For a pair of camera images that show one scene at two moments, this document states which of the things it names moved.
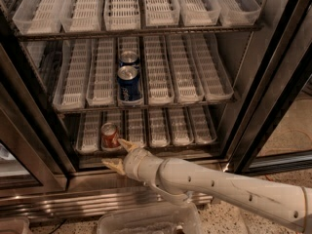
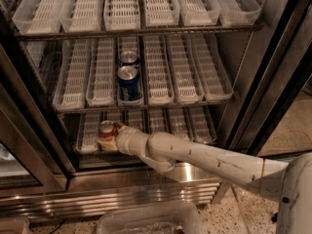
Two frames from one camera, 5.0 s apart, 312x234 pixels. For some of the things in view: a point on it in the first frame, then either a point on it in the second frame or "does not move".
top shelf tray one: [41, 10] does not move
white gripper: [134, 162] -> [126, 139]
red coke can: [109, 136] does not move
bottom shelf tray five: [180, 129] does not move
